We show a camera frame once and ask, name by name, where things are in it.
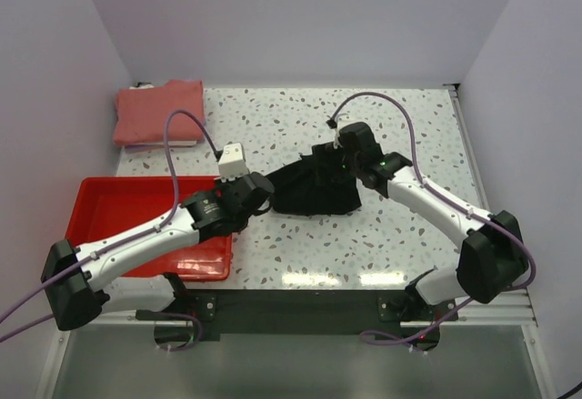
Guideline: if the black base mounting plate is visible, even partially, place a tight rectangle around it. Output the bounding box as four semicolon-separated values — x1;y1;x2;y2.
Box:
135;289;447;343

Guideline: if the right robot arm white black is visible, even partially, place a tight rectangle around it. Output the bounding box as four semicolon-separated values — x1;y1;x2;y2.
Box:
335;122;533;320

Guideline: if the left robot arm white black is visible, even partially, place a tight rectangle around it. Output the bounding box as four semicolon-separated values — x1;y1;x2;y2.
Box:
41;172;275;331

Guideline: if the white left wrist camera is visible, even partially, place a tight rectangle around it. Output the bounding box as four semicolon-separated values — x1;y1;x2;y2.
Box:
218;143;249;181

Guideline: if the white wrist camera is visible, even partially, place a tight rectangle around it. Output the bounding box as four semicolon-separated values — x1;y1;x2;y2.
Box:
326;115;350;149
218;143;249;181

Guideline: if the black t shirt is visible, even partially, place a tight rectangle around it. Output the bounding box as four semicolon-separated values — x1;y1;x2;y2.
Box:
267;143;361;216

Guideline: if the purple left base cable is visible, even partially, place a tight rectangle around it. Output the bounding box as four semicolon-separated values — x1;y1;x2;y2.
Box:
154;311;205;353

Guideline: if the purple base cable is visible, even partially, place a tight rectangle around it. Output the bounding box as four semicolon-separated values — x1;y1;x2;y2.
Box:
154;311;205;353
358;301;469;350

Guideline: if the red plastic tray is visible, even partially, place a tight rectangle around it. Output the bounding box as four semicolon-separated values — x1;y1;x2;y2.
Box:
65;176;233;282

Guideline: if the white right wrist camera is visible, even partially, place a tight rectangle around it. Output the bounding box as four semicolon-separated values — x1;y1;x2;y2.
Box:
326;115;350;149

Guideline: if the folded pink t shirt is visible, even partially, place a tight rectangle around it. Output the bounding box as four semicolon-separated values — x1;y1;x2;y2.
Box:
113;79;205;147

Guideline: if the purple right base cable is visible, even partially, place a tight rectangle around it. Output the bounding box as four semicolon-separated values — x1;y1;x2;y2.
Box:
358;301;469;350

